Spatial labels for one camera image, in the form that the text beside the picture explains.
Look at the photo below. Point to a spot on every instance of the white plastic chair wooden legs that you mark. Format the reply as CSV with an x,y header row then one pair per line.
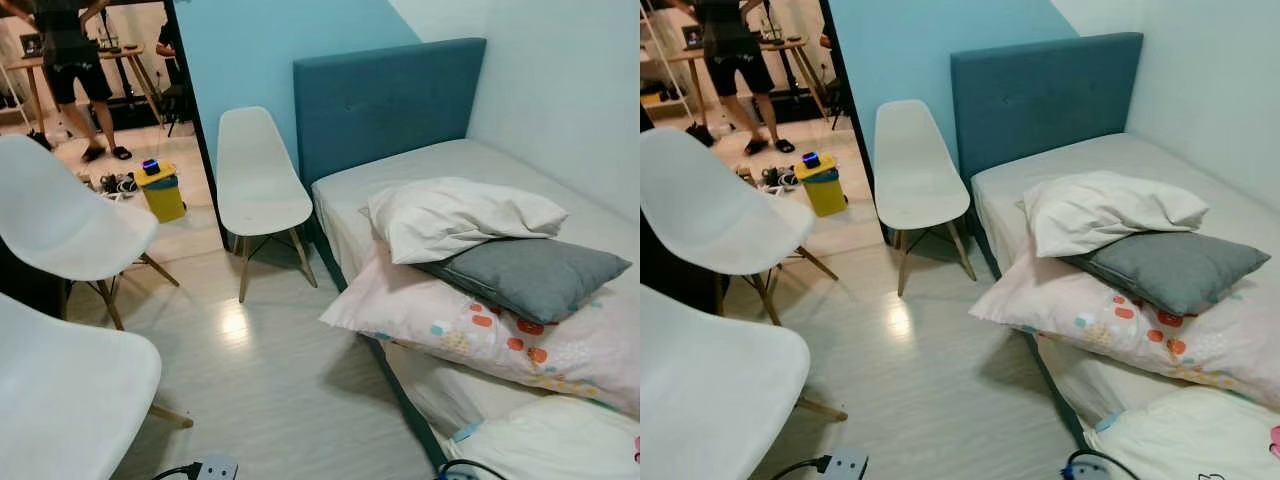
x,y
60,225
710,400
255,180
710,215
910,175
60,400

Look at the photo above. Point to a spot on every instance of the grey pillow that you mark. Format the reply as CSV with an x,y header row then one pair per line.
x,y
530,275
1175,268

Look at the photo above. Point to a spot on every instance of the pink patterned pillow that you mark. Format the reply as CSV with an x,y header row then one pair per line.
x,y
480,335
1120,330

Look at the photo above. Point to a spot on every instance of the white pillow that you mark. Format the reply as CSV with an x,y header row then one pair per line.
x,y
450,215
1100,210

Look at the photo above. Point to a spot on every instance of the cream pillow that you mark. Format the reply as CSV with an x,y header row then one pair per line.
x,y
550,445
1190,440

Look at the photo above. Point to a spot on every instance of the pile of shoes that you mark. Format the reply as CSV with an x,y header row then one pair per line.
x,y
113,184
772,178

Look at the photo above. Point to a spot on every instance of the wooden desk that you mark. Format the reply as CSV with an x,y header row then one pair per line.
x,y
690,55
35,65

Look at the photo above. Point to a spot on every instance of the yellow bin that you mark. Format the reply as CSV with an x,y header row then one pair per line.
x,y
825,188
163,195

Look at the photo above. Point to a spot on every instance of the bed with white sheet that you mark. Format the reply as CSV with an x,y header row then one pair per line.
x,y
1100,160
450,165

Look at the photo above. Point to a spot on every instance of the person in black shorts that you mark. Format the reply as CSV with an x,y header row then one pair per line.
x,y
735,50
72,60

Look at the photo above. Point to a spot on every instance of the blue upholstered headboard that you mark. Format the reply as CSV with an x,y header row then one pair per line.
x,y
380,105
1040,95

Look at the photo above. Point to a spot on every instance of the grey power strip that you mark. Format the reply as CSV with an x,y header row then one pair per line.
x,y
215,468
845,466

